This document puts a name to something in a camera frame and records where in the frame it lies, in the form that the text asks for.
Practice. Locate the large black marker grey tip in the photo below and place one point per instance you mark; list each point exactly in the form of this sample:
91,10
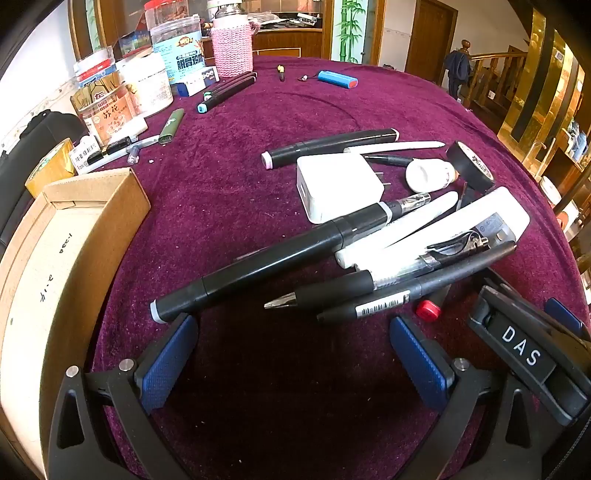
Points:
277,263

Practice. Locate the golden pillar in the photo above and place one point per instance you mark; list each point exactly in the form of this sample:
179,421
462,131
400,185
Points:
540,69

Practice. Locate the small white printed box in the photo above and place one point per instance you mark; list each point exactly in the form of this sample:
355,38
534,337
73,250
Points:
85,154

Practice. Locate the black marker pink tip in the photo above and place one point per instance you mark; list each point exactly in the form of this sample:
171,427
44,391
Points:
323,147

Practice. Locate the cardboard box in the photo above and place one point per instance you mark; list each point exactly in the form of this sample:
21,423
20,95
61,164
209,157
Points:
60,258

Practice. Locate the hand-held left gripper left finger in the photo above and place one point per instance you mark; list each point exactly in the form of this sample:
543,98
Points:
168,364

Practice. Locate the clear jar orange label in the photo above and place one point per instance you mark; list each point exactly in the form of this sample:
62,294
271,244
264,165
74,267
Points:
111,120

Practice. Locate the yellow tape roll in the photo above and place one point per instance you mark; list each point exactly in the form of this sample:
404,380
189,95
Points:
51,168

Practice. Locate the bamboo print panel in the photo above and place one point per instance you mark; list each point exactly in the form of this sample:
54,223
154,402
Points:
351,32
93,27

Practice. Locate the wooden door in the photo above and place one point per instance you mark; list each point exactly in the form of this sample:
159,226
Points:
429,41

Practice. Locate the black tape roll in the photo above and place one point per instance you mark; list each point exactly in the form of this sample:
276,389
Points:
480,175

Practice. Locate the thin black pen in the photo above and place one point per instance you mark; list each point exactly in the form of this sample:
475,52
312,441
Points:
392,160

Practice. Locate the clear jar red lid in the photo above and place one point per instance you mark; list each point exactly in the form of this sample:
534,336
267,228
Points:
171,11

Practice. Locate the black marker blue tip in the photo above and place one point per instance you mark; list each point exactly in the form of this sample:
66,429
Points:
226,94

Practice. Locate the black marker green tip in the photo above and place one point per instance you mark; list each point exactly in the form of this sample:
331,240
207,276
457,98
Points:
231,85

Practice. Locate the pink knit-sleeved bottle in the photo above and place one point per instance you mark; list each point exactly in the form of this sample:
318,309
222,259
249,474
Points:
231,50

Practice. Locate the black pen white label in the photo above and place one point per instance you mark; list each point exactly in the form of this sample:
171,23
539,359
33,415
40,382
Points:
461,272

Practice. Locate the silver pen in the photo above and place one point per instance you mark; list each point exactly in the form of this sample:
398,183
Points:
138,144

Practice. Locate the blue lighter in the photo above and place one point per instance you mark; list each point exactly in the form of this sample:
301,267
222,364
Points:
337,78

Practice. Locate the wooden cabinet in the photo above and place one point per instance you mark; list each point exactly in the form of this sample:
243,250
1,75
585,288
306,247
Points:
286,44

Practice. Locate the stacked containers red lids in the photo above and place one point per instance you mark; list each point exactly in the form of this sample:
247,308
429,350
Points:
94,69

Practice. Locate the white charger plug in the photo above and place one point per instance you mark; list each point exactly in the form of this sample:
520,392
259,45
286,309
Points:
337,189

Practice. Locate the black sofa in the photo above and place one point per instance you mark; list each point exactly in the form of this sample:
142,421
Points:
41,127

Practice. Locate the clear gel pen black grip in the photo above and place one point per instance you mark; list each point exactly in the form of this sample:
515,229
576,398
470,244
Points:
332,288

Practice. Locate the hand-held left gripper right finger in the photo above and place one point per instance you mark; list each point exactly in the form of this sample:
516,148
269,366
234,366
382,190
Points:
420,364

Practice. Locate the white rectangular device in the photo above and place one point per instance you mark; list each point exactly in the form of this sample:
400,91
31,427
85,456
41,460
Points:
489,210

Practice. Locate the white plastic jar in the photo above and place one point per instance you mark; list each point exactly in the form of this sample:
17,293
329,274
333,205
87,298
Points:
147,87

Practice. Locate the white correction tape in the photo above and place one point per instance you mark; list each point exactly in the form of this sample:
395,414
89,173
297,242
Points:
425,174

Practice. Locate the small yellow black pen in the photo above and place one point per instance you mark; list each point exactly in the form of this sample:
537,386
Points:
281,73

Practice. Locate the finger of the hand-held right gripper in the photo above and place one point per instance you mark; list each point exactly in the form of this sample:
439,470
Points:
563,318

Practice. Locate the green lighter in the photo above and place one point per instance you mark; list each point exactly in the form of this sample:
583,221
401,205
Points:
171,125

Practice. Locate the wooden stair railing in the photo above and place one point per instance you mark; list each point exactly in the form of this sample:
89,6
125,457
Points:
498,69

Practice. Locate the white stylus pen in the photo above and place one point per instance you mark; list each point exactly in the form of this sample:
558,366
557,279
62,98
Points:
397,146

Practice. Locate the clear jar blue label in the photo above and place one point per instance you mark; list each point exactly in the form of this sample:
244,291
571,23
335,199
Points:
182,55

